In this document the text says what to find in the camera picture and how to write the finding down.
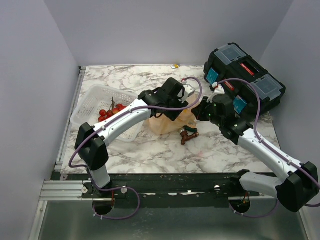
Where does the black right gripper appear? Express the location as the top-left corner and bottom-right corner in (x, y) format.
(191, 96), (224, 127)

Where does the peach banana-print plastic bag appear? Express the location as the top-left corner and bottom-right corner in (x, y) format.
(146, 100), (200, 136)

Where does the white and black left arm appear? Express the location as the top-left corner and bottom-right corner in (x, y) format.
(75, 77), (195, 198)

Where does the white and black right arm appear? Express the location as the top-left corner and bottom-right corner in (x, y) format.
(191, 94), (320, 213)

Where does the red fake cherry bunch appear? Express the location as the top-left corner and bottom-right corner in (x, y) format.
(98, 97), (127, 123)

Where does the yellow hex key set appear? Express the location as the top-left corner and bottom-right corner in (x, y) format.
(171, 64), (180, 69)

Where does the black toolbox with blue latches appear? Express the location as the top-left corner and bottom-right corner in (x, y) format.
(203, 42), (286, 122)

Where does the brown faucet tap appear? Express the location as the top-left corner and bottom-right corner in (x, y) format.
(180, 130), (199, 146)

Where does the white perforated plastic basket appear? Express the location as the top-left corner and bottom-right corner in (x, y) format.
(70, 84), (138, 132)

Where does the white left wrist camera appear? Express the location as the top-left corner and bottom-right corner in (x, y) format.
(177, 84), (195, 103)

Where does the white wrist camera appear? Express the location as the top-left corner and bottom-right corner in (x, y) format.
(177, 84), (195, 103)
(207, 82), (225, 103)

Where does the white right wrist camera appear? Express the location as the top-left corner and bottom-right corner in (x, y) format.
(207, 82), (225, 103)

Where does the green-handled screwdriver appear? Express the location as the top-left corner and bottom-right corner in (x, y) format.
(184, 126), (198, 133)

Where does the black mounting rail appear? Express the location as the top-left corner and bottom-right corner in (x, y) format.
(50, 172), (259, 209)

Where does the aluminium frame extrusion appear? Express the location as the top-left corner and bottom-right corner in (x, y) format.
(39, 180), (83, 201)

